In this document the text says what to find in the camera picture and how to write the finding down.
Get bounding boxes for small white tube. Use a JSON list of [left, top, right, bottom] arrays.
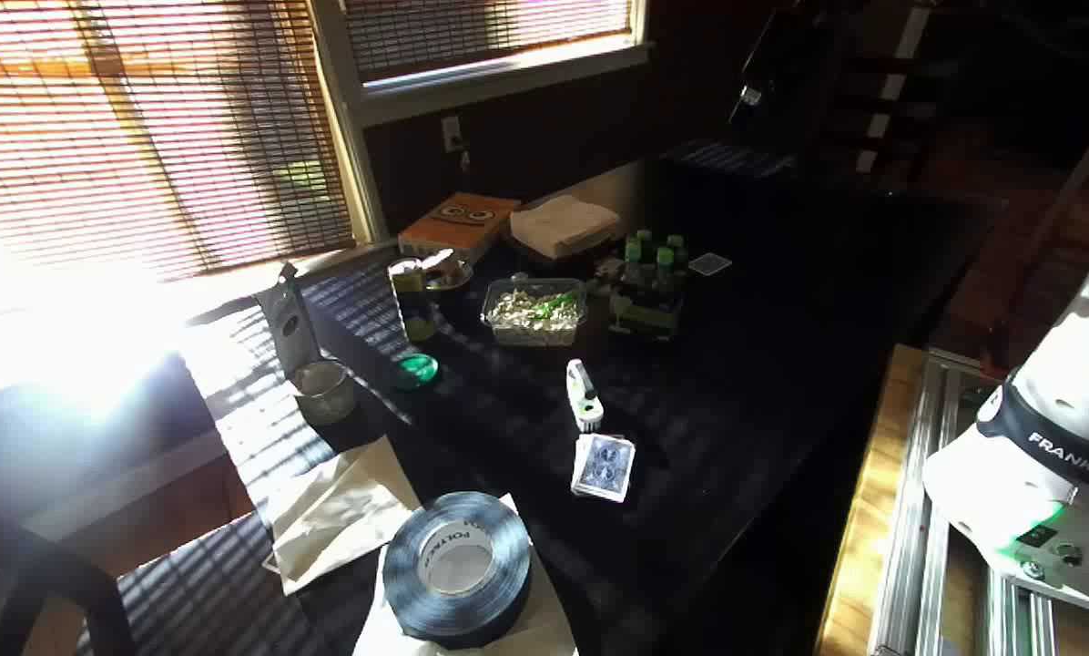
[[565, 356, 604, 429]]

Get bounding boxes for blue playing card deck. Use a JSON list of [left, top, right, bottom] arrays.
[[572, 434, 639, 504]]

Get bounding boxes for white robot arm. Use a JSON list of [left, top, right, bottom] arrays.
[[921, 272, 1089, 608]]

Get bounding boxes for folded white cloth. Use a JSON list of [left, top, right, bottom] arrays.
[[512, 194, 622, 259]]

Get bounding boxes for green capped bottle two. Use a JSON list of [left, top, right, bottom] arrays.
[[668, 233, 688, 262]]

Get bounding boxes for wooden chair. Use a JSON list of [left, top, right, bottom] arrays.
[[0, 353, 247, 656]]

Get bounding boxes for green capped white bottle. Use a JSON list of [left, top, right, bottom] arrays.
[[622, 231, 657, 272]]

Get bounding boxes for green sponge block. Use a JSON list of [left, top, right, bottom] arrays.
[[396, 348, 441, 389]]

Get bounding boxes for green capped bottle one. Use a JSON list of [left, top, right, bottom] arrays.
[[657, 243, 677, 283]]

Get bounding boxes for yellow green labelled bottle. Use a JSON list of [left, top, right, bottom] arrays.
[[391, 267, 433, 341]]

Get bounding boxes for green cardboard bottle box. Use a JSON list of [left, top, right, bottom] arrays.
[[597, 259, 685, 341]]

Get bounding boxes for small white card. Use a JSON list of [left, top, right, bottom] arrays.
[[688, 250, 734, 277]]

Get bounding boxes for grey duct tape roll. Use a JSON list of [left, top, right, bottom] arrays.
[[384, 493, 532, 649]]

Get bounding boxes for glass jar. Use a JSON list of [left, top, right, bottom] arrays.
[[296, 359, 356, 429]]

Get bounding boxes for white paper bag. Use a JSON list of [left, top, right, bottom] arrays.
[[266, 437, 419, 593]]

